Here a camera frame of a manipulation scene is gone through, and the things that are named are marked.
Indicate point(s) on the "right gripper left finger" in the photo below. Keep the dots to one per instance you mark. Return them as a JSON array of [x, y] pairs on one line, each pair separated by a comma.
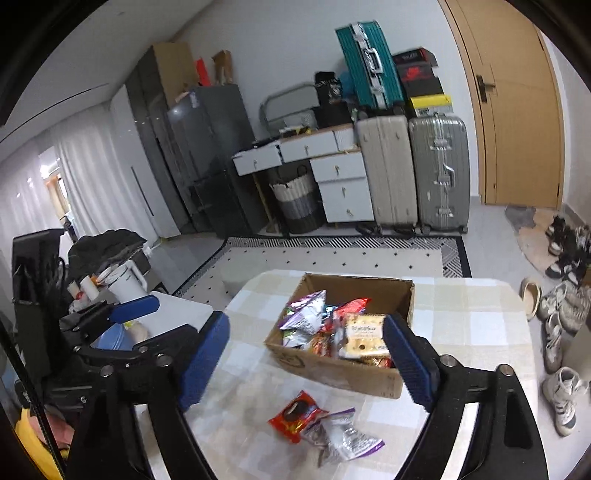
[[167, 373]]

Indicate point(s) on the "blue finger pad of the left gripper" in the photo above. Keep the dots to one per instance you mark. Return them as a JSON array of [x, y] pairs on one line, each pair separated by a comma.
[[134, 309]]

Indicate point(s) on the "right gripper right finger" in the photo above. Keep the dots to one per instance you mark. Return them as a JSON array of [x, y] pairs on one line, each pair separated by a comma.
[[505, 443]]

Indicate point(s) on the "red oreo cookie packet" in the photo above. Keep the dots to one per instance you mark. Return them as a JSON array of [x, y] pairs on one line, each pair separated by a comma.
[[300, 413]]

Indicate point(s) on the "purple silver snack packet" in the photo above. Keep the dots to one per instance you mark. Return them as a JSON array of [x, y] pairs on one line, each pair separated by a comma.
[[338, 440]]

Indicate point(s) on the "left hand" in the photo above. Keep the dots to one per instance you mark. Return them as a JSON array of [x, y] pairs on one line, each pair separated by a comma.
[[62, 432]]

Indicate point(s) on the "white kettle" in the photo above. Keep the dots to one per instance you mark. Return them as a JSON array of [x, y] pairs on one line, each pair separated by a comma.
[[124, 281]]

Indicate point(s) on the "patterned floor rug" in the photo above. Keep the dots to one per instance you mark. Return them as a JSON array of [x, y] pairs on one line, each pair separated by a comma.
[[240, 259]]

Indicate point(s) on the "beige cookie packet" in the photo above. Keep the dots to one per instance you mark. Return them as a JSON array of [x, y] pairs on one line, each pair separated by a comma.
[[363, 337]]

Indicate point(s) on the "cardboard box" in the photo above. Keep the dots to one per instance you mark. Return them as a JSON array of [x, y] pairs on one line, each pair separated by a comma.
[[331, 331]]

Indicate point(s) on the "woven laundry basket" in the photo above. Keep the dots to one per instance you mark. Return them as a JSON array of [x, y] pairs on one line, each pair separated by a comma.
[[300, 201]]

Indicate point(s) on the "dark grey refrigerator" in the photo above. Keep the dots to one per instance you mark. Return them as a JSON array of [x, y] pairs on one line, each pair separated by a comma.
[[210, 126]]

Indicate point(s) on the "black glass cabinet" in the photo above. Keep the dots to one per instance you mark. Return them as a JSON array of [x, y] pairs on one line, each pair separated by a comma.
[[165, 72]]

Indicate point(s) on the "white drawer desk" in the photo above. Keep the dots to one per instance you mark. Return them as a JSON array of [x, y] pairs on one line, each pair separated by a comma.
[[336, 163]]

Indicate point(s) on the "silver suitcase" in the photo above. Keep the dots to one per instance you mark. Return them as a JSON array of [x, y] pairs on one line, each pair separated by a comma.
[[442, 170]]

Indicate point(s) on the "beige suitcase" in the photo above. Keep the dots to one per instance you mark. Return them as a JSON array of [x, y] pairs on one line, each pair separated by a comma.
[[387, 153]]

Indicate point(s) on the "wooden door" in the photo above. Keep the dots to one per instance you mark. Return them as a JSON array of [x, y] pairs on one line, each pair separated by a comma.
[[516, 104]]

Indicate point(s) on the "teal suitcase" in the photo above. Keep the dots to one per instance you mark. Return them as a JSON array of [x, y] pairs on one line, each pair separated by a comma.
[[371, 66]]

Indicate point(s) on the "stacked shoe boxes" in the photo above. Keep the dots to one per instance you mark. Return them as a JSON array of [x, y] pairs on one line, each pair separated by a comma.
[[422, 88]]

